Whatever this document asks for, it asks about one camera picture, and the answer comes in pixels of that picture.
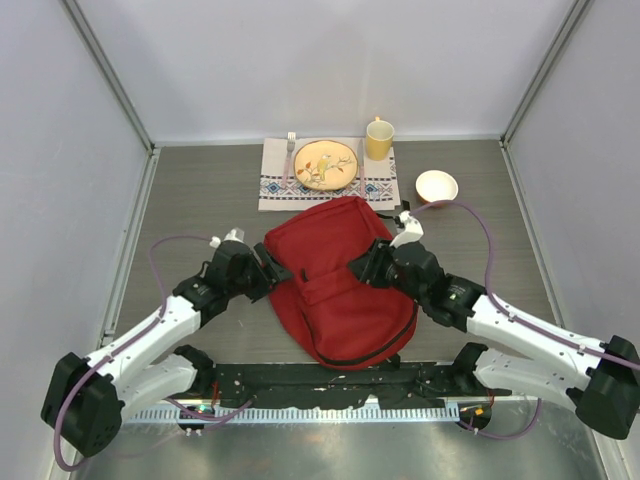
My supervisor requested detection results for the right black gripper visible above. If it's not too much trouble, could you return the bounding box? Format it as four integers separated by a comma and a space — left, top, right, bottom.
346, 237, 427, 305

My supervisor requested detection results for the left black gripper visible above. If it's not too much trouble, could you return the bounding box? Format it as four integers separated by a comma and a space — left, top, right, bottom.
226, 242, 292, 302

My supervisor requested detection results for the red backpack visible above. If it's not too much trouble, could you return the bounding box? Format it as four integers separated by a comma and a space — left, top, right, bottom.
264, 196, 418, 370

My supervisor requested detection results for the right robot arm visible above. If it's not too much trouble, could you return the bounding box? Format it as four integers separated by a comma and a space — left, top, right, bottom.
348, 240, 639, 440

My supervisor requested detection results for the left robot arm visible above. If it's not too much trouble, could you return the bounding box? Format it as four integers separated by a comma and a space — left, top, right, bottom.
41, 231, 293, 471

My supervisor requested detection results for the patterned white placemat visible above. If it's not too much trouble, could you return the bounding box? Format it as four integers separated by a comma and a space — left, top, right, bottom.
258, 137, 401, 211

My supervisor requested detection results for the white orange bowl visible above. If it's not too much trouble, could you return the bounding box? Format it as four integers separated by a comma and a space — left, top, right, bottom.
415, 170, 459, 204

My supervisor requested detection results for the bird pattern wooden plate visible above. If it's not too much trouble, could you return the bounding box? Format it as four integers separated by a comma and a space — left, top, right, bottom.
293, 140, 359, 192

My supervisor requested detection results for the yellow mug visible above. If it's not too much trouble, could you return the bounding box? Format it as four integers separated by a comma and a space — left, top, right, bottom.
365, 117, 395, 161

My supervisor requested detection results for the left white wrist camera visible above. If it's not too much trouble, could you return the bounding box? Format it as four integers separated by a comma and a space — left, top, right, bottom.
209, 227, 245, 249

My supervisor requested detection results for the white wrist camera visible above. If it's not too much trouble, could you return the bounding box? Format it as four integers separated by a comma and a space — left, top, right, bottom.
209, 227, 245, 249
390, 210, 424, 248

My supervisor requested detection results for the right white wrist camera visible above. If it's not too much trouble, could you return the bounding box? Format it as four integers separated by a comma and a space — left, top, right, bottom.
390, 210, 424, 248

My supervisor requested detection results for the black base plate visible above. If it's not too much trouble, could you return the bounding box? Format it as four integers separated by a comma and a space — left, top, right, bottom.
199, 361, 510, 410

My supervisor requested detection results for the pink handled knife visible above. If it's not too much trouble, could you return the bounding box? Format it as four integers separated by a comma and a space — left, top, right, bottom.
356, 138, 366, 199

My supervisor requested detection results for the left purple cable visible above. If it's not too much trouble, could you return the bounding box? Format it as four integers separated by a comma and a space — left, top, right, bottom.
52, 234, 254, 472

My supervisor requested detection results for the purple cable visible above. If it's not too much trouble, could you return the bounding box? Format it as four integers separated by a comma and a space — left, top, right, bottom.
412, 200, 640, 441
52, 234, 254, 472

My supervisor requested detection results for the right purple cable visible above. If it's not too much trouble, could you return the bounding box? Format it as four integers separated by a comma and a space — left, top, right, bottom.
412, 200, 640, 441

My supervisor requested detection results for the pink handled fork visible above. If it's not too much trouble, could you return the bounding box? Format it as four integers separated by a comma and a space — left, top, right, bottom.
281, 132, 297, 187

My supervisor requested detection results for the white slotted cable duct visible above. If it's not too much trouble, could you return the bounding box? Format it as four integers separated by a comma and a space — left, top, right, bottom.
128, 402, 460, 425

